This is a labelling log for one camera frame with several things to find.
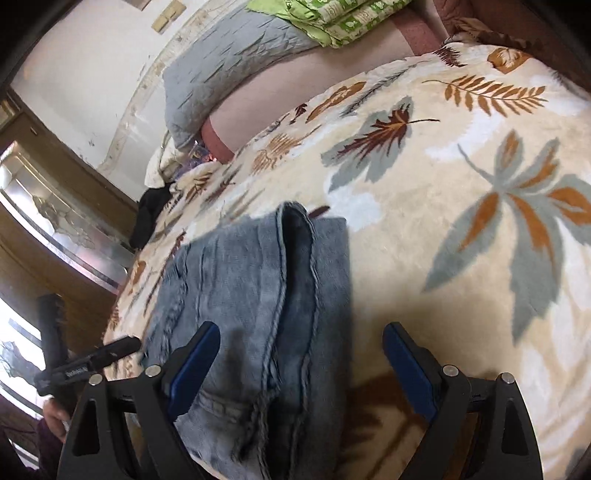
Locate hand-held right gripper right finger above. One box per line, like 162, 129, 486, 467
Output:
382, 322, 544, 480

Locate green patterned cloth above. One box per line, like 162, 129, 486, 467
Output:
245, 0, 414, 49

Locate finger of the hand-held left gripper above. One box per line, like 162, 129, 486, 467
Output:
90, 336, 142, 371

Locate pink bed sheet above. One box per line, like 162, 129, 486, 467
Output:
201, 0, 455, 165

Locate brown upholstered headboard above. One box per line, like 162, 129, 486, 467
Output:
434, 0, 591, 88

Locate grey quilted pillow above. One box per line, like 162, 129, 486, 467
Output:
161, 9, 324, 149

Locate person's dark clothing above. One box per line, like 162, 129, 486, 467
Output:
0, 397, 68, 480

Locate wooden wardrobe with mirror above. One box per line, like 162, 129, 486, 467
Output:
0, 88, 149, 407

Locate blue-grey denim pants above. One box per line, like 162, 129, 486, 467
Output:
145, 202, 356, 480

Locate black cloth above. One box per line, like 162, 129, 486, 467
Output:
128, 182, 178, 250

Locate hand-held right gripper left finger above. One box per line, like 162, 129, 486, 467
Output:
60, 322, 221, 480

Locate cream leaf print blanket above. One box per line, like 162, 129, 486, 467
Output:
102, 42, 591, 480

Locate colourful small packet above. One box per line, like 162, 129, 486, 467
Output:
187, 143, 213, 168

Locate person's left hand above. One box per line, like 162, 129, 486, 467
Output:
41, 398, 75, 439

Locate white crumpled cloth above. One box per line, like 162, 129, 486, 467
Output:
145, 133, 204, 188

